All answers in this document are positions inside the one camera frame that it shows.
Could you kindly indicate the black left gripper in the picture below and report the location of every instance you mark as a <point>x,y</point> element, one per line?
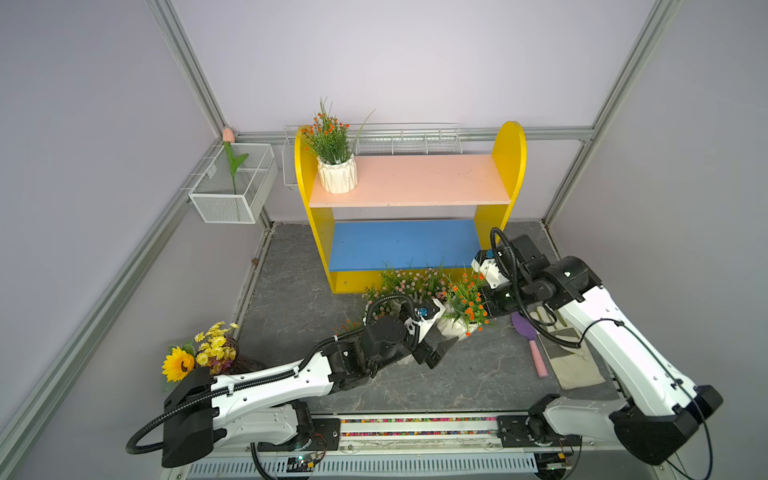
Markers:
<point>423,350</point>

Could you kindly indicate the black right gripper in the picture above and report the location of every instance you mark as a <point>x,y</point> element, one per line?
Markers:
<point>486,296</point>

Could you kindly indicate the orange flower pot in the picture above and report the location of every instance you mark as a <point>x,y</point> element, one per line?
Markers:
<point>465,304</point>
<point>329,139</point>
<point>350,326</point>

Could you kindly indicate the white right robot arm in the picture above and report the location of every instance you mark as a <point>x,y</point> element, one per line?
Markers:
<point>567,303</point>

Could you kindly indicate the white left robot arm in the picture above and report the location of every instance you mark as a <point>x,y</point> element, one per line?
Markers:
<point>205,411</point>

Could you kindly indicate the yellow pink blue shelf rack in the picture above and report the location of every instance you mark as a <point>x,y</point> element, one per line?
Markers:
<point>355,253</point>

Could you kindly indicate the pink flower pot right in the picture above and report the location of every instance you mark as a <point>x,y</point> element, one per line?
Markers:
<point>432,283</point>

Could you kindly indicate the pink flower pot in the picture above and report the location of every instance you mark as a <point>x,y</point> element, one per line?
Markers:
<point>380,302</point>
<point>432,283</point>
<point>412,283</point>

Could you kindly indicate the pink flower pot middle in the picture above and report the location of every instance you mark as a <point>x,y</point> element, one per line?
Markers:
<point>412,283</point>

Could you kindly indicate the pink flower pot left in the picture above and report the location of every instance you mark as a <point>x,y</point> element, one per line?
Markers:
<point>380,302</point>

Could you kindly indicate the sunflower bouquet basket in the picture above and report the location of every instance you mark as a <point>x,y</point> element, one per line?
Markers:
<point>215,349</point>

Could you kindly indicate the pink artificial tulip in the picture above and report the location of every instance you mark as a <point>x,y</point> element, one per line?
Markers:
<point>234,160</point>

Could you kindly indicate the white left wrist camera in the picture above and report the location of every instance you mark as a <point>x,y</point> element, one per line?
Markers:
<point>420,318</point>

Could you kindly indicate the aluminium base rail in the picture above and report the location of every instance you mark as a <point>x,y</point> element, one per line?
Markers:
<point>466,445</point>

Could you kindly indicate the white wire wall rack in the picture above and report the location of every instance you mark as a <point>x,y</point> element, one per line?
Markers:
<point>384,139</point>

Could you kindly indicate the white mesh wall basket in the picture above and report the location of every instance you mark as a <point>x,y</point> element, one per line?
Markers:
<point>212,193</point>

